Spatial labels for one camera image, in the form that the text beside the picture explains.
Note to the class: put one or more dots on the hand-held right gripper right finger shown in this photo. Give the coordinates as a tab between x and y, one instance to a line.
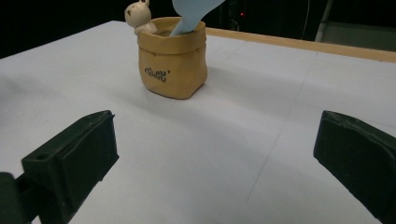
358	155

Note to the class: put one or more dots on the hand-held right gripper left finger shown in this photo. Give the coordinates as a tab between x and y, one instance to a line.
77	155

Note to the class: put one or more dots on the tan bag-shaped holder with bear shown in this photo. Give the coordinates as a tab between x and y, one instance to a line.
174	59

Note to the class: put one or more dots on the light blue hairbrush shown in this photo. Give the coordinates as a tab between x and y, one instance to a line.
193	14

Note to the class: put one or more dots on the white table mat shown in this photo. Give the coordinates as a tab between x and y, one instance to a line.
249	140

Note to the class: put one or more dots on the white metal frame desk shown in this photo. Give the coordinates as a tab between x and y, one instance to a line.
358	34

